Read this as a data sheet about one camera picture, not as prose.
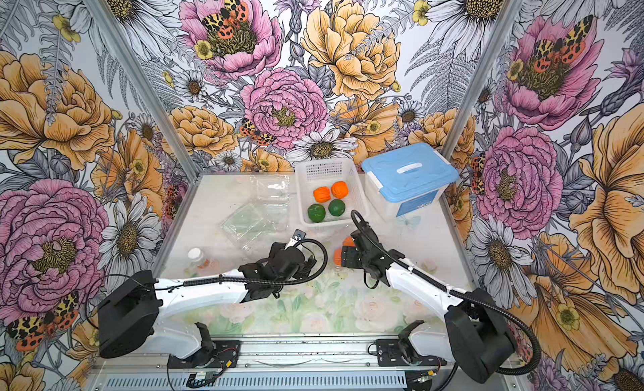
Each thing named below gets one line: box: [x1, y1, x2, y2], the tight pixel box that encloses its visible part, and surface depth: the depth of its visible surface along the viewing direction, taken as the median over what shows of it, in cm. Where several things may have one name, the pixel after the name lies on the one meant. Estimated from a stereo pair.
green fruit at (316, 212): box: [306, 203, 327, 223], surface depth 104 cm
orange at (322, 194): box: [312, 186, 332, 204], surface depth 111 cm
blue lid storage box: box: [361, 142, 460, 220], surface depth 101 cm
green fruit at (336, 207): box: [327, 198, 346, 217], surface depth 106 cm
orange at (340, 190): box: [331, 180, 350, 199], surface depth 111 cm
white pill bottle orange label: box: [187, 247, 204, 262], surface depth 89 cm
